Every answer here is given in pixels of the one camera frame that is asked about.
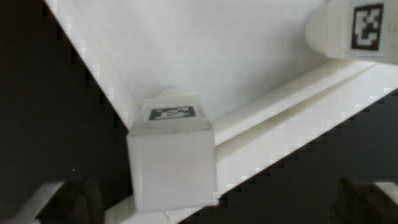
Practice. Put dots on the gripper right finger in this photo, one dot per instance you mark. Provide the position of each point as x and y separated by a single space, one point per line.
367 203

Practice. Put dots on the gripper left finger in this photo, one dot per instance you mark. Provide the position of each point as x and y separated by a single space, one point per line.
66 203

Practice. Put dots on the white table leg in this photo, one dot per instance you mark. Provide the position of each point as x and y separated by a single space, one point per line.
171 151
353 30

